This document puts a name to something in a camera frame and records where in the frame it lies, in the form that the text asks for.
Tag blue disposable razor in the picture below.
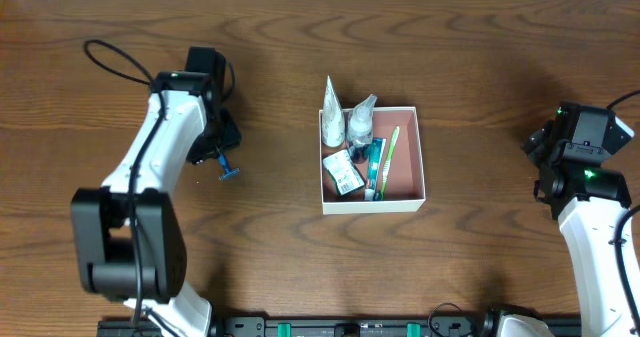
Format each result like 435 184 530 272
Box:
218 150 240 181

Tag green white tissue pack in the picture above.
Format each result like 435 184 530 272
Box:
322 149 365 196

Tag green white toothbrush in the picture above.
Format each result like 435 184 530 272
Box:
380 125 400 201

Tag green Colgate toothpaste tube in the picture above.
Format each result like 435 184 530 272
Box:
364 137 386 201

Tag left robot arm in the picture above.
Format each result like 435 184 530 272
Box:
71 46 242 336

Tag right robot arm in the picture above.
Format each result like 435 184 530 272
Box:
521 102 639 336

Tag white box with red lining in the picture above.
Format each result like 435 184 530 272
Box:
320 106 426 215

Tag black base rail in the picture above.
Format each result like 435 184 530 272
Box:
96 315 581 337

